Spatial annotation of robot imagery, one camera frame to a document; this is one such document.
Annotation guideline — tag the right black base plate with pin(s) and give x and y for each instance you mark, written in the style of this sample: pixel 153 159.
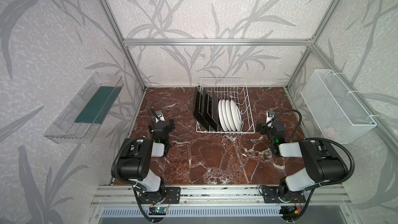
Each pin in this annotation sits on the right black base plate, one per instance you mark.
pixel 280 194

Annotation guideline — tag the white wire dish rack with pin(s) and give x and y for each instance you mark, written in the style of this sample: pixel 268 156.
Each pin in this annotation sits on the white wire dish rack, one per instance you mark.
pixel 230 89

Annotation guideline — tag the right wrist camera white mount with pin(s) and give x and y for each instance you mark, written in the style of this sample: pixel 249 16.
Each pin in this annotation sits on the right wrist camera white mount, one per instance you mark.
pixel 269 116

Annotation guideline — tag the white mesh wall basket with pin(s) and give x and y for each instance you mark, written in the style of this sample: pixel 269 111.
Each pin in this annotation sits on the white mesh wall basket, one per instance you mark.
pixel 333 105

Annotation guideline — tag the white round plate leftmost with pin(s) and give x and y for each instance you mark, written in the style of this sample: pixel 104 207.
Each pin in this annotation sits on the white round plate leftmost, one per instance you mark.
pixel 221 118

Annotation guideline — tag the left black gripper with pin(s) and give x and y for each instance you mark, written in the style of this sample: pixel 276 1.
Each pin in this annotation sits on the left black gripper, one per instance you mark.
pixel 162 126

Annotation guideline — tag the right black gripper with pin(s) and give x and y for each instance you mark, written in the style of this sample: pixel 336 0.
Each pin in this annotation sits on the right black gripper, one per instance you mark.
pixel 269 128

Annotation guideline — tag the white round plate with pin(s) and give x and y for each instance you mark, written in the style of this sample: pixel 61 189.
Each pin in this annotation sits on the white round plate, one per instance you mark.
pixel 230 116
pixel 221 118
pixel 224 111
pixel 236 115

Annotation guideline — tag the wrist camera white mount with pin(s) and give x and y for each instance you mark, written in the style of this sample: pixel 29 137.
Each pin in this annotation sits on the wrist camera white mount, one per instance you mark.
pixel 269 116
pixel 159 116

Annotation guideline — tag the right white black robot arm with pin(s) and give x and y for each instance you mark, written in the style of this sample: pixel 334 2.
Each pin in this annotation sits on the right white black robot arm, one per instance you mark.
pixel 326 162

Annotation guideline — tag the white round plate rightmost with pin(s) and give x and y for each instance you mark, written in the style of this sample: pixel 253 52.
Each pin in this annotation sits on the white round plate rightmost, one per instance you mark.
pixel 236 115

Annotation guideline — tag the pink object in basket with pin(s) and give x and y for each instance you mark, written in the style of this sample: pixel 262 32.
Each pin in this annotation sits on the pink object in basket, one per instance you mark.
pixel 331 133

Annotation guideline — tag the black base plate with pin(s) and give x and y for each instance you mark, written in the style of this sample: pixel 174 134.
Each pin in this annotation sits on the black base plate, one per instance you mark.
pixel 280 194
pixel 163 195

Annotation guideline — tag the clear plastic wall shelf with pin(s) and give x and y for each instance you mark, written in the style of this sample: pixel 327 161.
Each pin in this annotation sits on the clear plastic wall shelf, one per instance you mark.
pixel 80 121

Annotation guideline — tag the aluminium frame crossbar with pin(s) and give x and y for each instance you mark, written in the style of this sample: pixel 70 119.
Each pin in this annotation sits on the aluminium frame crossbar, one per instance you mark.
pixel 217 42

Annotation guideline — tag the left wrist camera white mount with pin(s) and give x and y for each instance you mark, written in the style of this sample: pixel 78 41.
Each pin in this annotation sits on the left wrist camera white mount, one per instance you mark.
pixel 159 116

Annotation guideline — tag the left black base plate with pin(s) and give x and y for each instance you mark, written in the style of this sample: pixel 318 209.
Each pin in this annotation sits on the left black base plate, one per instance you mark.
pixel 163 195

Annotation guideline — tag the green led circuit board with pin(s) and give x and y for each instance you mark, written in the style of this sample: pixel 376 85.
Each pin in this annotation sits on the green led circuit board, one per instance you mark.
pixel 158 210

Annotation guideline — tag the aluminium front rail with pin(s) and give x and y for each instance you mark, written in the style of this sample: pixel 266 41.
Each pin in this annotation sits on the aluminium front rail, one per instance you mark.
pixel 216 195

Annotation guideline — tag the floral square plate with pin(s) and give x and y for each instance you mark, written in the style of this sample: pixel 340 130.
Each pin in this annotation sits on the floral square plate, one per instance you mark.
pixel 206 109
pixel 197 107

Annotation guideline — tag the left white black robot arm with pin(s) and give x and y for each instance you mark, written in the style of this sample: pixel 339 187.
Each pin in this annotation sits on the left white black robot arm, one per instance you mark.
pixel 132 163

